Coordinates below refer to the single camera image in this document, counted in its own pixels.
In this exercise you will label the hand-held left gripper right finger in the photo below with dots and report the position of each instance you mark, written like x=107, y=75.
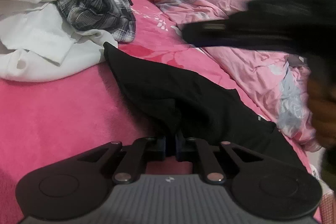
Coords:
x=181, y=148

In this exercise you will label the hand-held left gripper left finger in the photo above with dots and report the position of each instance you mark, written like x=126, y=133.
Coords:
x=161, y=148

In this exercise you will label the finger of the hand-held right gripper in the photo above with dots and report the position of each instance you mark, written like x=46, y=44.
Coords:
x=283, y=7
x=215, y=35

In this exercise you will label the black t-shirt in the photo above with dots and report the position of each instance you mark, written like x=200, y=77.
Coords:
x=183, y=98

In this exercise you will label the person's right hand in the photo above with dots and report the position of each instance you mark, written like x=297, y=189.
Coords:
x=323, y=108

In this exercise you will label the pink floral bed blanket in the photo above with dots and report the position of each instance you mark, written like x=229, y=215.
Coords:
x=65, y=121

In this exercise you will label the white shirt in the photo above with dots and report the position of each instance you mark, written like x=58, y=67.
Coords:
x=31, y=29

